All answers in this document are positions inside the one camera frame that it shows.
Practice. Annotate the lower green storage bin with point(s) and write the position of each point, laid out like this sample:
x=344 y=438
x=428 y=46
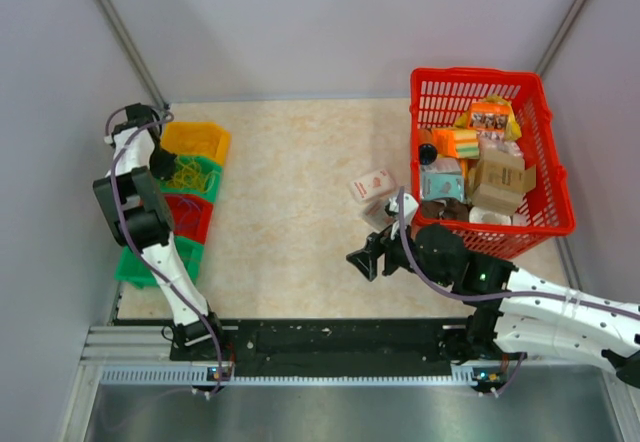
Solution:
x=131 y=270

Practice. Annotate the red plastic basket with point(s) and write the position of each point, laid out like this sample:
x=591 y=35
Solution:
x=438 y=96

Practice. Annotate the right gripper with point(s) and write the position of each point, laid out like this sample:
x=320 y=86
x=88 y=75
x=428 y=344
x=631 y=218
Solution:
x=366 y=259

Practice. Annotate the orange snack box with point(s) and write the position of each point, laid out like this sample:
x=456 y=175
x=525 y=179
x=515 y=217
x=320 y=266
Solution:
x=488 y=117

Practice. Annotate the teal tissue pack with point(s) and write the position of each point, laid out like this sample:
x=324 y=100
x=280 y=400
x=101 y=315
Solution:
x=441 y=180

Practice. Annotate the brown cardboard box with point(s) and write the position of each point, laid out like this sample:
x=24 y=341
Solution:
x=501 y=182

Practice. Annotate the red storage bin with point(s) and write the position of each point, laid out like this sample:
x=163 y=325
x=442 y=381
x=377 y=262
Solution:
x=192 y=216

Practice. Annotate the black bottle cap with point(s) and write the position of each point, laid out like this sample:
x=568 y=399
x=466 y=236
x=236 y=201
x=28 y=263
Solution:
x=427 y=154

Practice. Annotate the pink wrapped pack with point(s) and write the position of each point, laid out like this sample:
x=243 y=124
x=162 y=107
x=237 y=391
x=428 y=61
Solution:
x=495 y=141

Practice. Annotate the upper green storage bin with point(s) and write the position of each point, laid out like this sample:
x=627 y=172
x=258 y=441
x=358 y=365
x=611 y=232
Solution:
x=195 y=175

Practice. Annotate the pink tissue packet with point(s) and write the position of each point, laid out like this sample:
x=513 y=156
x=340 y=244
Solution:
x=372 y=185

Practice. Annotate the clear plastic packet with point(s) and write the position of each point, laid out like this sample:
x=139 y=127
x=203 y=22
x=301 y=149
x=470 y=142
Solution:
x=376 y=216

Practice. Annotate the yellow storage bin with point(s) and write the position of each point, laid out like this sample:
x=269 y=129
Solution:
x=204 y=139

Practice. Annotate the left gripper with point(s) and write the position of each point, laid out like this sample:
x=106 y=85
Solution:
x=167 y=168

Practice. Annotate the yellow plastic bag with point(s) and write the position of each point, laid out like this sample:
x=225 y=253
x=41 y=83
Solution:
x=513 y=131

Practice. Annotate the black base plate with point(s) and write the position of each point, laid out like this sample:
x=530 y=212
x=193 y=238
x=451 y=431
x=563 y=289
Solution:
x=348 y=347

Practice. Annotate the orange sponge pack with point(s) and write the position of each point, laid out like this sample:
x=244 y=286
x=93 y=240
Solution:
x=456 y=143

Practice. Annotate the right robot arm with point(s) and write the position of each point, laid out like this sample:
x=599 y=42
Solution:
x=516 y=313

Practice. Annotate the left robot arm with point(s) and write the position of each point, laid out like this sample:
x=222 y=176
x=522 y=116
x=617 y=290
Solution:
x=140 y=219

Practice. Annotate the green storage bin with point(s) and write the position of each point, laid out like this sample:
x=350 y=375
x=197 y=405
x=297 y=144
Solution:
x=195 y=175
x=131 y=270

